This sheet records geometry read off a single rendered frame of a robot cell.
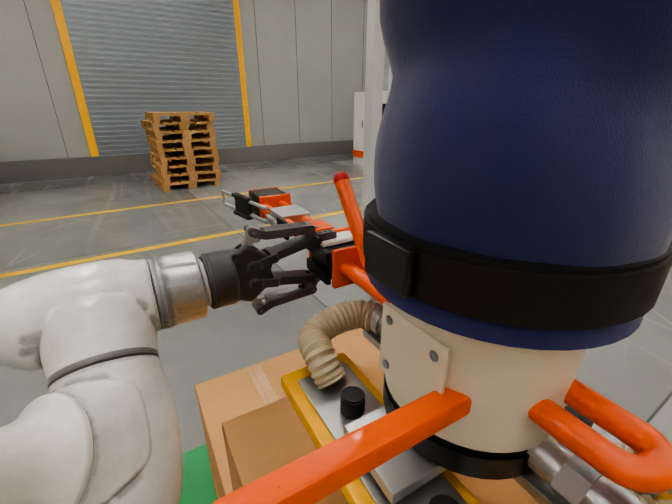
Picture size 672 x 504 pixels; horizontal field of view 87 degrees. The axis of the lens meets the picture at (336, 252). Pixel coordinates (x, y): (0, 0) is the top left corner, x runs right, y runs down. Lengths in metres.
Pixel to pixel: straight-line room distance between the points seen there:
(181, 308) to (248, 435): 0.29
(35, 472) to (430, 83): 0.38
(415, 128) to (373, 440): 0.20
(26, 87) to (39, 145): 1.07
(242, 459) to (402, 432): 0.40
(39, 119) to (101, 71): 1.53
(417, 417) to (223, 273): 0.29
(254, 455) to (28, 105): 9.16
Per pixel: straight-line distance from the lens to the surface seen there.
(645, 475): 0.32
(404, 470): 0.37
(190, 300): 0.45
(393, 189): 0.25
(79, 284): 0.45
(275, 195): 0.81
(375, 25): 3.56
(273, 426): 0.67
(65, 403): 0.39
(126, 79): 9.41
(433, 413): 0.29
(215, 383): 1.38
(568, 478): 0.37
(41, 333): 0.45
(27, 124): 9.54
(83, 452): 0.37
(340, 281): 0.51
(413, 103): 0.24
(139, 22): 9.56
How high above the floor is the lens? 1.45
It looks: 23 degrees down
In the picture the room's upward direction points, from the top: straight up
